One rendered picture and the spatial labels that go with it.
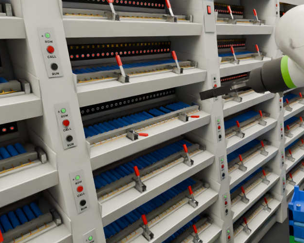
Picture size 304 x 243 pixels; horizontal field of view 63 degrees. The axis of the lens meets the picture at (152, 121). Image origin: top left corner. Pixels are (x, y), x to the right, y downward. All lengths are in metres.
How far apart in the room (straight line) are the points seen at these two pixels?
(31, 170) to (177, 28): 0.70
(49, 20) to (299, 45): 0.57
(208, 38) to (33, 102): 0.77
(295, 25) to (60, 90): 0.56
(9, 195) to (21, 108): 0.21
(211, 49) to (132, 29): 0.42
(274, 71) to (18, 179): 0.71
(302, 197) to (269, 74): 0.91
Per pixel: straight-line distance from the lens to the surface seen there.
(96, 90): 0.75
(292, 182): 2.21
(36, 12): 0.72
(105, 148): 0.80
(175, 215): 1.11
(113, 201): 0.88
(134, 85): 0.83
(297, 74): 0.73
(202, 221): 1.34
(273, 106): 1.78
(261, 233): 1.91
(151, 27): 0.92
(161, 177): 0.99
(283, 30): 0.62
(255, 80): 0.78
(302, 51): 0.58
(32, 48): 0.69
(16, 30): 0.70
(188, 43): 1.18
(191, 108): 1.11
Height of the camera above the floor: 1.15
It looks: 11 degrees down
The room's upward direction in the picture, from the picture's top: 8 degrees counter-clockwise
